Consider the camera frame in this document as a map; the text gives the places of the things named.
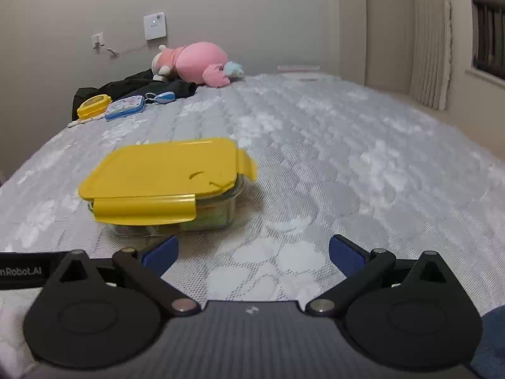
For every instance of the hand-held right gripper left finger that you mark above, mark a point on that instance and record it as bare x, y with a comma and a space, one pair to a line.
162, 253

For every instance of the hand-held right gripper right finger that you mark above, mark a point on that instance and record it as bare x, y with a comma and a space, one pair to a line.
346, 254

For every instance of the clear glass container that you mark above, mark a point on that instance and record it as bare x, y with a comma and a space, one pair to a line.
165, 229

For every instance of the yellow container lid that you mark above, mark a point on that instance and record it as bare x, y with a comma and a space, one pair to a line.
158, 173

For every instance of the green toy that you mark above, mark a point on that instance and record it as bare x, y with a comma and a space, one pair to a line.
207, 219

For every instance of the grey quilted mattress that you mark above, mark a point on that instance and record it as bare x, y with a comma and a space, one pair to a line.
315, 146

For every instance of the blue tin box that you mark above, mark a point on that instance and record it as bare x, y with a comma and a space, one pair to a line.
124, 107

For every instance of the white patterned strip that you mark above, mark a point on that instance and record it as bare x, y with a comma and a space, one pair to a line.
81, 122

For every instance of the blue key fob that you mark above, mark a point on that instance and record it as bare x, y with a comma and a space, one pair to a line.
165, 96

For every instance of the small yellow container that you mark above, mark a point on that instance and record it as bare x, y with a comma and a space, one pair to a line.
92, 105

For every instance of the black cloth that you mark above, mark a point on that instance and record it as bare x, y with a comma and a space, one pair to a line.
130, 85

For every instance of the pink flat object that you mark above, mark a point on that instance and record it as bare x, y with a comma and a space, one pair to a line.
298, 68

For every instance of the pink plush toy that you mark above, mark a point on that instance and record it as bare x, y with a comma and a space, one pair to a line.
197, 61

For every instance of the beige curtain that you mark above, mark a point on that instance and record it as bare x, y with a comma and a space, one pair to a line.
430, 39

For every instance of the window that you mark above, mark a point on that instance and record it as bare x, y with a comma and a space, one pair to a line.
489, 27

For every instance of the white wall socket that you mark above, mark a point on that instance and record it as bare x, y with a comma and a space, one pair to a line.
97, 40

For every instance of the white wall device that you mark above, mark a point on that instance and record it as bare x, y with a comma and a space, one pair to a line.
154, 26

